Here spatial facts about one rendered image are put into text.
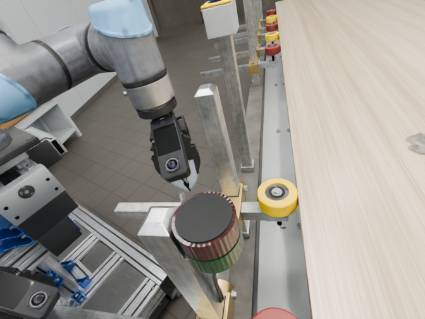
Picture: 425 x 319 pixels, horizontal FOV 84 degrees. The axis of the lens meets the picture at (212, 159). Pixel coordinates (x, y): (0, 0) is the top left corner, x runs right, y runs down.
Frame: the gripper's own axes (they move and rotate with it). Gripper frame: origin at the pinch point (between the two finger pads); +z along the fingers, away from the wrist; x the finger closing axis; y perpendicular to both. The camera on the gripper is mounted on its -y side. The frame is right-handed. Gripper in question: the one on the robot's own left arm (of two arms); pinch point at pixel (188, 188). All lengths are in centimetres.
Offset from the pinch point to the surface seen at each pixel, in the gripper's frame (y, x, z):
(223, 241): -26.6, -6.1, -18.1
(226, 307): -22.8, -2.6, 5.4
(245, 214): -5.1, -10.3, 7.6
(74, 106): 333, 180, 78
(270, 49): 85, -50, 2
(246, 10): 94, -42, -16
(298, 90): 34, -41, 2
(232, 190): -0.7, -9.1, 3.7
